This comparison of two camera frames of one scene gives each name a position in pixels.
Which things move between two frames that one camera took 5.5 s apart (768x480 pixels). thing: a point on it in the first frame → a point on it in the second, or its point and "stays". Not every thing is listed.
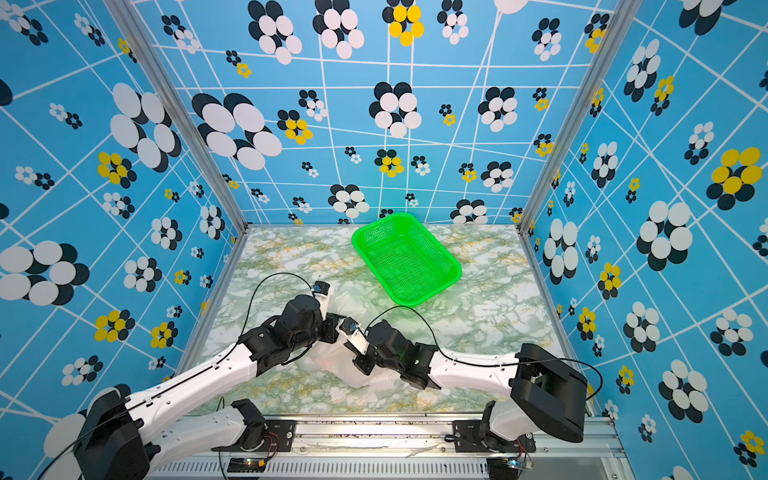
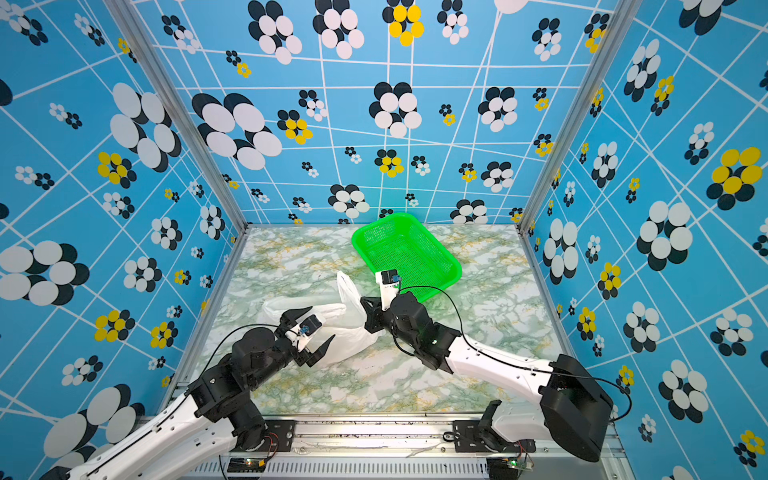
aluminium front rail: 406,449 stays
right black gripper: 363,365 → 376,315
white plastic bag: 338,360 → 344,320
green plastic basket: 407,263 stays
